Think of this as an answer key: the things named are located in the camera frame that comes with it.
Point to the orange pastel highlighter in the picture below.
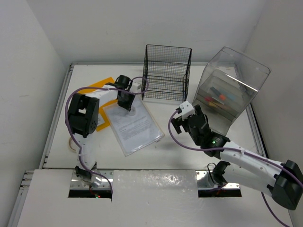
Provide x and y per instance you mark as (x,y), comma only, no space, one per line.
(216,105)

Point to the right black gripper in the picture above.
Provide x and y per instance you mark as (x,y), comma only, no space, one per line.
(178,122)

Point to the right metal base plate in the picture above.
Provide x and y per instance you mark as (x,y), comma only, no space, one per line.
(206,182)

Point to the orange plastic folder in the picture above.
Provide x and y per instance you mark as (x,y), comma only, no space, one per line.
(103,121)

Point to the clear document sleeve with paper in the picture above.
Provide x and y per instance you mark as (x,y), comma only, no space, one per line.
(133,132)

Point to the blue pastel highlighter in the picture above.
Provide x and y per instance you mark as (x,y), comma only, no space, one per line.
(231,97)

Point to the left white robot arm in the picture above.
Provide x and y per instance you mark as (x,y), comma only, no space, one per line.
(81,118)

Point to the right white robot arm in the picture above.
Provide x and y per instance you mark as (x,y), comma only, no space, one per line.
(282,181)

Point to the clear plastic drawer organizer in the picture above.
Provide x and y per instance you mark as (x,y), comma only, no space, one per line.
(230,72)

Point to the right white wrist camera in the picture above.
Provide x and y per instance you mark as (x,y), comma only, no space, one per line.
(186,110)

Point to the black wire mesh basket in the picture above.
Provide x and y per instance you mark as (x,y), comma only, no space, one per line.
(167,70)

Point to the aluminium table frame rail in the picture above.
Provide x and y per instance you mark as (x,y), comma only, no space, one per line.
(27,175)

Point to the black orange highlighter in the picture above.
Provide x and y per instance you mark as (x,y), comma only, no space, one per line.
(218,93)

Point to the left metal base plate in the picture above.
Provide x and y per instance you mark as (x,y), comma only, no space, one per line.
(84,180)

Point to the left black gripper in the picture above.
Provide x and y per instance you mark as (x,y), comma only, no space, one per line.
(128,106)

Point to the metal base plate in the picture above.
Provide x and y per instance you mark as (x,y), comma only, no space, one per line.
(206,182)
(84,180)

